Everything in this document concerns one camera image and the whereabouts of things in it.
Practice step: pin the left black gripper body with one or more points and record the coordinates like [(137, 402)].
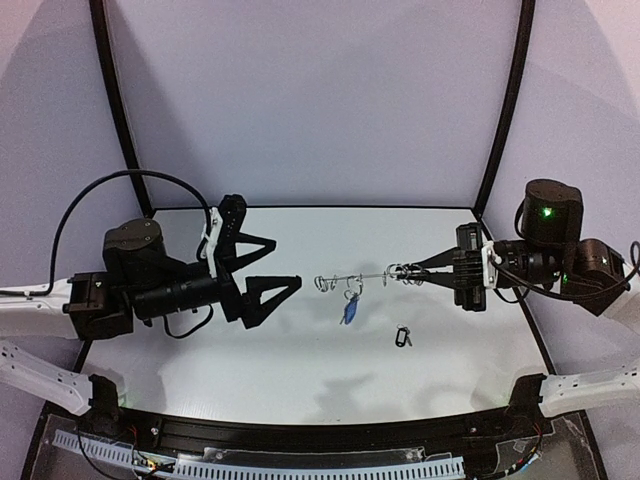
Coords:
[(230, 275)]

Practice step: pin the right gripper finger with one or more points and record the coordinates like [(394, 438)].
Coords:
[(440, 260), (443, 279)]

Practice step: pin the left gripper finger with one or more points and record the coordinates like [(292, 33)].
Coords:
[(247, 249), (264, 294)]

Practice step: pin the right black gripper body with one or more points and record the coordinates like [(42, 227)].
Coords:
[(472, 300)]

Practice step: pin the metal ring disc with keyrings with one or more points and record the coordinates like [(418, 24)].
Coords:
[(370, 277)]

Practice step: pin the blue tag key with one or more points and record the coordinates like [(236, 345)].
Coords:
[(352, 298)]

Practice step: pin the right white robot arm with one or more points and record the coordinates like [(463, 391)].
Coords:
[(549, 257)]

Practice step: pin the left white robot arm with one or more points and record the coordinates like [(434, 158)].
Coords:
[(140, 282)]

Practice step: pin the black tag key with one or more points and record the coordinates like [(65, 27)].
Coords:
[(403, 337)]

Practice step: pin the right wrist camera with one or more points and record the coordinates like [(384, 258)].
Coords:
[(473, 263)]

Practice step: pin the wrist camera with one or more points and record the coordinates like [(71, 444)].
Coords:
[(220, 232), (473, 263)]

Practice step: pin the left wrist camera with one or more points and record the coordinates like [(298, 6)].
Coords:
[(220, 232)]

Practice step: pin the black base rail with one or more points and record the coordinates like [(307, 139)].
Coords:
[(173, 433)]

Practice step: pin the white slotted cable duct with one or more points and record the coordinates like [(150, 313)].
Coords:
[(216, 463)]

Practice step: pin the right black frame post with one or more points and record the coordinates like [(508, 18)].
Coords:
[(511, 95)]

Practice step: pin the black frame post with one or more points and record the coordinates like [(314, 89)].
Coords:
[(100, 27), (511, 95)]

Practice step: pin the left black frame post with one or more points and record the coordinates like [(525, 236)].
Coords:
[(100, 27)]

